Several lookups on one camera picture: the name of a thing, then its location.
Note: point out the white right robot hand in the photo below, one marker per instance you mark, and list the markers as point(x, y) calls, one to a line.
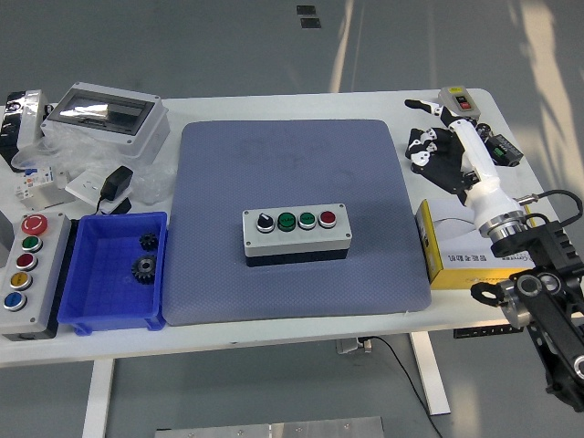
point(479, 159)

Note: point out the grey four-button control box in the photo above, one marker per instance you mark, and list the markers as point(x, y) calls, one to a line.
point(296, 246)

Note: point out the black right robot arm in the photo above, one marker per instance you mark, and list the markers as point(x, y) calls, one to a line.
point(552, 315)

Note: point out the grey five-button control box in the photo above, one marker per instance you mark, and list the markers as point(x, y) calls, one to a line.
point(41, 292)

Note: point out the black module with green terminal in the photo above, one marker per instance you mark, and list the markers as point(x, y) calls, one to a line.
point(506, 153)

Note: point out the black cylindrical capacitor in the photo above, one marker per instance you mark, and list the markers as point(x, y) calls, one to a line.
point(484, 131)

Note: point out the yellow and white cardboard box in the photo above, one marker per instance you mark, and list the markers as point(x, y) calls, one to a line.
point(456, 274)

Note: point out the black table control panel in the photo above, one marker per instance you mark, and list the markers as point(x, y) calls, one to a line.
point(479, 333)

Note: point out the dark floor hatch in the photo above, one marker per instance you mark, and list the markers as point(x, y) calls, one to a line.
point(306, 10)
point(310, 23)

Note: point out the white table leg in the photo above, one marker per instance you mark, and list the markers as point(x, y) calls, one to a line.
point(431, 374)
point(98, 397)

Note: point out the grey-blue table mat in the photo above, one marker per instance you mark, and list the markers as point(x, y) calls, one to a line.
point(228, 292)

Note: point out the small black gear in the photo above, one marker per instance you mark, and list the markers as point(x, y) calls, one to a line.
point(148, 241)

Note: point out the large black gear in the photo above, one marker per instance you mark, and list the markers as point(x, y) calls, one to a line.
point(145, 269)

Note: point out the black power adapter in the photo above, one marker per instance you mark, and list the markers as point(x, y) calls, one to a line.
point(116, 182)

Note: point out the blue plastic bin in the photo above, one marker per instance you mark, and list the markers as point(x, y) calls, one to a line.
point(105, 292)

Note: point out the clear plastic bag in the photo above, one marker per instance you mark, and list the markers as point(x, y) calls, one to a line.
point(77, 153)

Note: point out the flat metal plate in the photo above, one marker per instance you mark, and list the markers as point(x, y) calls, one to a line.
point(52, 198)

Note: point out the white circuit breaker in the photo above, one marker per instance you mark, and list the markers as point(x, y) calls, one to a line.
point(38, 178)

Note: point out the silver and black device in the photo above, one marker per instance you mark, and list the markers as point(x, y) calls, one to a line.
point(27, 118)

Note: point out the grey block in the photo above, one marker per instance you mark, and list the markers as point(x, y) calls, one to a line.
point(4, 237)

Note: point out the grey two-button switch box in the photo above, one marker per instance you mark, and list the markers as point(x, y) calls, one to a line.
point(461, 98)

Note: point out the grey bracket under table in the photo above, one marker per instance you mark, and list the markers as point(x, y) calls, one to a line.
point(349, 345)

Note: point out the grey enclosure with clear lid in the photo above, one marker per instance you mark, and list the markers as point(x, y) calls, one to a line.
point(146, 132)

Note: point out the grey metal base plate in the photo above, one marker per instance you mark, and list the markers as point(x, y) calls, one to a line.
point(269, 429)

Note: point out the white wall socket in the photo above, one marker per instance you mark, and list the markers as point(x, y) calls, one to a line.
point(84, 184)

